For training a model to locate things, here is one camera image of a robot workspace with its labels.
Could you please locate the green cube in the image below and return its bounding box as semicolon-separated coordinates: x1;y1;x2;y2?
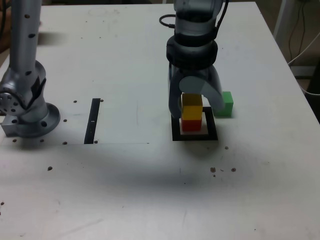
214;91;234;118

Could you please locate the yellow cube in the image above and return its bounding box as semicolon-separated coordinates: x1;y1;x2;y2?
181;92;203;121

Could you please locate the black tape strip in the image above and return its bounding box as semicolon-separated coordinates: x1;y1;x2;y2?
83;98;101;145

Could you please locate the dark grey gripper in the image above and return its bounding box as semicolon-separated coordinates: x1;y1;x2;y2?
166;63;225;119

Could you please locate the white metal frame post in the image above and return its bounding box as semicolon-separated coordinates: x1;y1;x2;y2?
273;0;292;38

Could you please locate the black tape square outline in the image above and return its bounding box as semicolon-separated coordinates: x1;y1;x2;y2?
170;106;219;142

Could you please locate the red cube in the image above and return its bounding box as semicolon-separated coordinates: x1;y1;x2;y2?
181;118;202;132

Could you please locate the white cable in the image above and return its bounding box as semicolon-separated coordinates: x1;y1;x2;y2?
288;31;320;96

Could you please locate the black hanging cable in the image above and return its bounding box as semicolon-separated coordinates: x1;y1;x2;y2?
288;0;308;61

